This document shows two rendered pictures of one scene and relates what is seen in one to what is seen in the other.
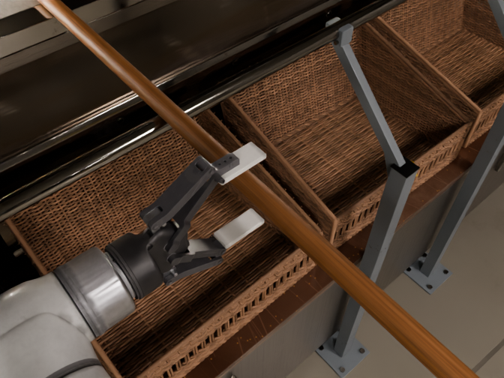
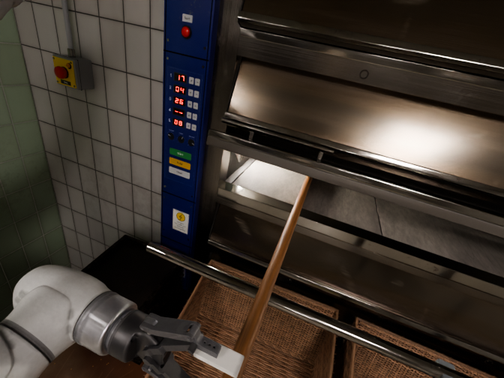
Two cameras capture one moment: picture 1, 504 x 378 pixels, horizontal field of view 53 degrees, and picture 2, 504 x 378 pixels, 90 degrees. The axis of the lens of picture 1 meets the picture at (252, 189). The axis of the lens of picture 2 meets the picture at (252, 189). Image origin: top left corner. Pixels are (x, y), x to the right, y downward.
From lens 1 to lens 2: 0.33 m
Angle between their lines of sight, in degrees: 46
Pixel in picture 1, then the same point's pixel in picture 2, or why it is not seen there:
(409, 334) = not seen: outside the picture
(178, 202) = (160, 331)
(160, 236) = (145, 337)
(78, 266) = (109, 301)
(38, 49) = (275, 220)
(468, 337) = not seen: outside the picture
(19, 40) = (271, 210)
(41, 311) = (70, 298)
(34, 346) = (43, 307)
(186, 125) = (255, 306)
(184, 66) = (342, 289)
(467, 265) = not seen: outside the picture
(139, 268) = (118, 338)
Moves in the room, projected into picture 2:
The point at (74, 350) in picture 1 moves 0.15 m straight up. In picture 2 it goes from (46, 332) to (22, 262)
